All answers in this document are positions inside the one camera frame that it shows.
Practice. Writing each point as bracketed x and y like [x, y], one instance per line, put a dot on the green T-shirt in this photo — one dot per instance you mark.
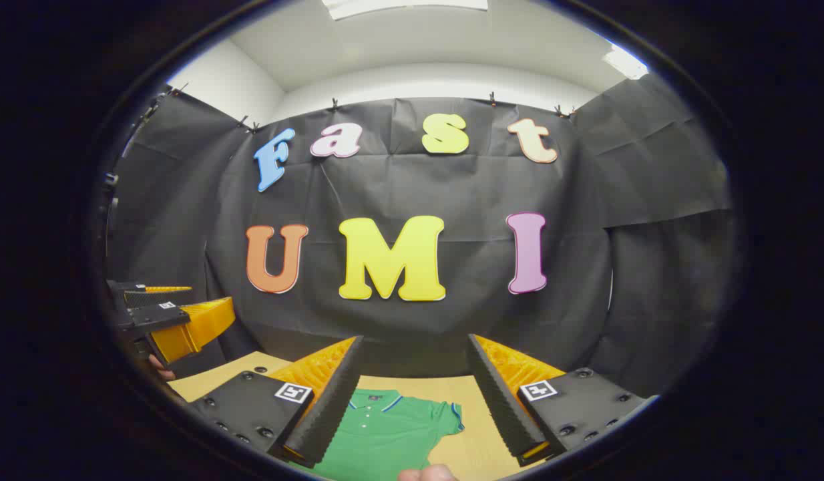
[385, 434]

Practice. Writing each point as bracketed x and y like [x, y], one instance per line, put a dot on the black backdrop cloth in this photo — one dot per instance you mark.
[452, 187]

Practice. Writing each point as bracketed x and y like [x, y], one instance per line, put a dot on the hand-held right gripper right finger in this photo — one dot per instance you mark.
[499, 394]

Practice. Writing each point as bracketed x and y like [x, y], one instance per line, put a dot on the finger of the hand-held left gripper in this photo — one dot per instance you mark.
[128, 294]
[191, 327]

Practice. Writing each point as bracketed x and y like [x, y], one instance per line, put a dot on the row of black cloth clips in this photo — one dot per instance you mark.
[334, 105]

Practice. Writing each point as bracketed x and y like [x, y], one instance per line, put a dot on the ceiling light panel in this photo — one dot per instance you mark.
[624, 61]
[405, 7]

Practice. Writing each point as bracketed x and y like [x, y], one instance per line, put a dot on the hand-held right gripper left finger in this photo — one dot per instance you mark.
[335, 394]

